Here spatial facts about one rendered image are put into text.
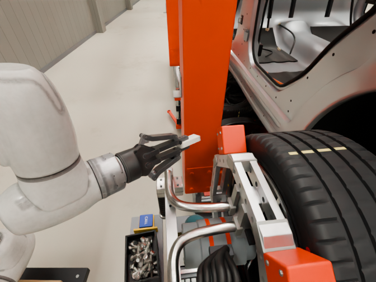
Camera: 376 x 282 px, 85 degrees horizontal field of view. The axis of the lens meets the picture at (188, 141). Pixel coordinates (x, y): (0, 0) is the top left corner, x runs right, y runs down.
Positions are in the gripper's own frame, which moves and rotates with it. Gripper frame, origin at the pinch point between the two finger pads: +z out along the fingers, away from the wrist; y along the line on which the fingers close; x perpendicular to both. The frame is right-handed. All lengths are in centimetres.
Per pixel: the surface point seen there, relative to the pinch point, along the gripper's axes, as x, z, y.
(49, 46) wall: 456, 37, 74
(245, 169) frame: -14.0, 7.2, -7.3
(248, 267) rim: -9, 14, -56
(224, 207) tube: -12.0, 0.6, -16.9
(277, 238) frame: -29.0, -3.3, -12.0
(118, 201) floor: 111, 2, -82
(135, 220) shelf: 49, -7, -56
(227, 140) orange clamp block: -3.5, 12.5, -3.5
